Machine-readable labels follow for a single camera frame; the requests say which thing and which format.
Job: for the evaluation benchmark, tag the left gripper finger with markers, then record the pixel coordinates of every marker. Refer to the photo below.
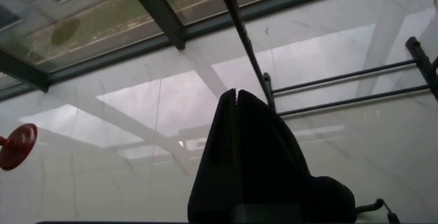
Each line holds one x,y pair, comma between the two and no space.
215,183

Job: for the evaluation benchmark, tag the black garment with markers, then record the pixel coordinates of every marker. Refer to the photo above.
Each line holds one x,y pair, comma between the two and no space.
273,169

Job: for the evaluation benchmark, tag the black clothes rack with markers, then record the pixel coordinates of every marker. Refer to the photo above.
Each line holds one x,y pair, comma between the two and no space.
239,18

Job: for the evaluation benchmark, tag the window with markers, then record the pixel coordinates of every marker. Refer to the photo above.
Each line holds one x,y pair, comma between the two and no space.
102,11

